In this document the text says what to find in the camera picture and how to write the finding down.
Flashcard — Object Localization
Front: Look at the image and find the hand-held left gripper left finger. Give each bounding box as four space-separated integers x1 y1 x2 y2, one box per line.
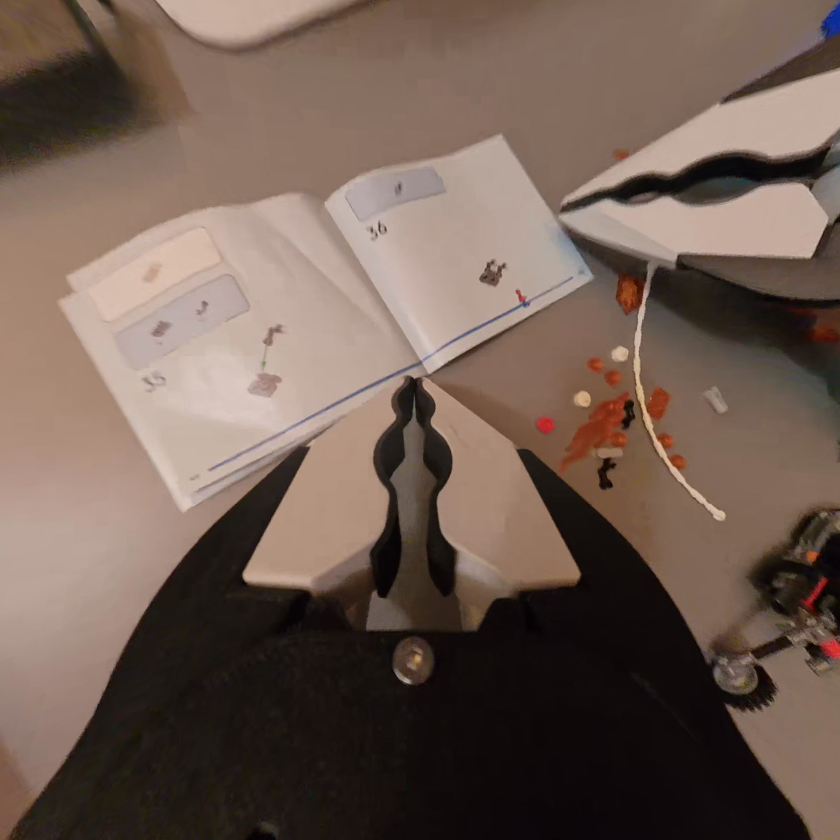
243 376 417 619

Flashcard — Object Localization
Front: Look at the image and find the lego motorcycle model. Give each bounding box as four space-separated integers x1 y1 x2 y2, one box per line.
712 505 840 714

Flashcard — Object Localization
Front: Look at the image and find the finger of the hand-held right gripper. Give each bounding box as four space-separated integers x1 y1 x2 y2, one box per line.
561 67 840 212
558 177 831 271

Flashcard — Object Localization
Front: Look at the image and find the lego instruction booklet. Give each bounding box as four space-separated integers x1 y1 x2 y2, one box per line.
58 134 595 513

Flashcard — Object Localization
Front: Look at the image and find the white monitor stand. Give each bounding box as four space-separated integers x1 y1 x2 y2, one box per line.
152 0 371 52

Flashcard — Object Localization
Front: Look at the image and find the large orange flame lego piece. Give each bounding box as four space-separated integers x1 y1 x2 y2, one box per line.
560 392 631 475

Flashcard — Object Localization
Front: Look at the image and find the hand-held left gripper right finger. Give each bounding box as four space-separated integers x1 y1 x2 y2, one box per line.
415 376 582 622

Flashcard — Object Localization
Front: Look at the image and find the white lego chain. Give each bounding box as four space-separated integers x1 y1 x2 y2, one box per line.
632 259 727 523

